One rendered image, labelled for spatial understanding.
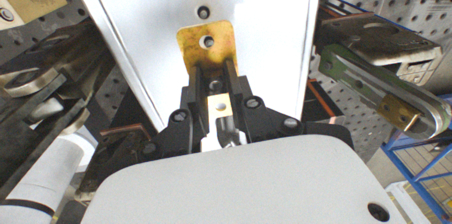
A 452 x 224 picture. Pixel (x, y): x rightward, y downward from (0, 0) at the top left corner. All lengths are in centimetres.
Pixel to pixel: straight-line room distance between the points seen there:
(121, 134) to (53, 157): 34
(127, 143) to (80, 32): 18
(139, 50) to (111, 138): 20
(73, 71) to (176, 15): 11
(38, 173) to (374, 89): 69
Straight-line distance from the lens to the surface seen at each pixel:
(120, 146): 36
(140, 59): 23
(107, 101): 71
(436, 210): 265
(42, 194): 65
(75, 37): 26
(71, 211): 337
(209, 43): 20
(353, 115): 96
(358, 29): 31
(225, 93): 16
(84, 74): 24
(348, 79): 25
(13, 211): 64
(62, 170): 68
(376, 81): 23
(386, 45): 28
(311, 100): 39
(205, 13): 19
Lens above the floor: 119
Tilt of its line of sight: 50 degrees down
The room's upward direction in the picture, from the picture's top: 171 degrees clockwise
